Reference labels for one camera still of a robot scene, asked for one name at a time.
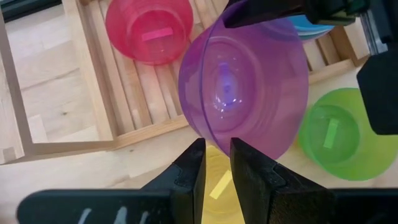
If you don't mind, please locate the magenta translucent plastic bowl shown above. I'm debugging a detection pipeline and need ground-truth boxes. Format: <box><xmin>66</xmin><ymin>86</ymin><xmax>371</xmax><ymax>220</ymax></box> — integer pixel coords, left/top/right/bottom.
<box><xmin>104</xmin><ymin>0</ymin><xmax>194</xmax><ymax>66</ymax></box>

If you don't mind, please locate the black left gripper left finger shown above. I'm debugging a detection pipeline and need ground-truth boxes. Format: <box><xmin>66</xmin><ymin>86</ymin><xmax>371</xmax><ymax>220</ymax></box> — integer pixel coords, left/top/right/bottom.
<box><xmin>17</xmin><ymin>138</ymin><xmax>206</xmax><ymax>224</ymax></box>

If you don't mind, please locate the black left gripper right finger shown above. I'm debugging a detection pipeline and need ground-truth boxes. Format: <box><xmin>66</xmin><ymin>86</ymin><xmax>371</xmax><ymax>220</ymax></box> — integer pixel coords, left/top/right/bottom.
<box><xmin>229</xmin><ymin>138</ymin><xmax>398</xmax><ymax>224</ymax></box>

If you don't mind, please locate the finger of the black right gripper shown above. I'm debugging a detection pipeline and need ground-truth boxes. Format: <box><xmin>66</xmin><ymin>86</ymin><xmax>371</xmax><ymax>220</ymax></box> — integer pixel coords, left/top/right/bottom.
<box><xmin>222</xmin><ymin>0</ymin><xmax>307</xmax><ymax>29</ymax></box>

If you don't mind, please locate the blue plastic bowl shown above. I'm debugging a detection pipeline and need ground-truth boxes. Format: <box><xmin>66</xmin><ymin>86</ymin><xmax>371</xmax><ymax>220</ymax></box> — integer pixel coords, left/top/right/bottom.
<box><xmin>287</xmin><ymin>14</ymin><xmax>335</xmax><ymax>40</ymax></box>

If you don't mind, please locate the yellow translucent plastic bowl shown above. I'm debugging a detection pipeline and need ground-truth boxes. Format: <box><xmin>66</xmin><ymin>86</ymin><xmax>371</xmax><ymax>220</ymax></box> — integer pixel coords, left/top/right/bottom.
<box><xmin>201</xmin><ymin>144</ymin><xmax>246</xmax><ymax>224</ymax></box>

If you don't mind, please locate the wooden slatted shelf rack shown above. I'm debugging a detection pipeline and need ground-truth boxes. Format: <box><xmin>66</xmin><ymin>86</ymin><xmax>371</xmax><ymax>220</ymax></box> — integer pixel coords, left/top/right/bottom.
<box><xmin>0</xmin><ymin>0</ymin><xmax>371</xmax><ymax>165</ymax></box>

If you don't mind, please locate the purple translucent plastic bowl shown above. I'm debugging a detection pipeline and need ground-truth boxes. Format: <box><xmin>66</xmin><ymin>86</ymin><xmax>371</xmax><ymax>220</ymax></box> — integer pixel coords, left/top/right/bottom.
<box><xmin>178</xmin><ymin>0</ymin><xmax>310</xmax><ymax>160</ymax></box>

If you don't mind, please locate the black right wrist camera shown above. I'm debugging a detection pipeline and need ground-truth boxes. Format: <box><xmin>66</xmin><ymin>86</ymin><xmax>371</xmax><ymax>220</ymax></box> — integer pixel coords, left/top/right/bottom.
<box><xmin>356</xmin><ymin>51</ymin><xmax>398</xmax><ymax>136</ymax></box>

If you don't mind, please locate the green translucent plastic bowl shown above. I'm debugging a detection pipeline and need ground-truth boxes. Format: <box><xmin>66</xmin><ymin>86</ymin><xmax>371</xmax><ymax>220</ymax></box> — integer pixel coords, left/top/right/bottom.
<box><xmin>297</xmin><ymin>87</ymin><xmax>396</xmax><ymax>182</ymax></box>

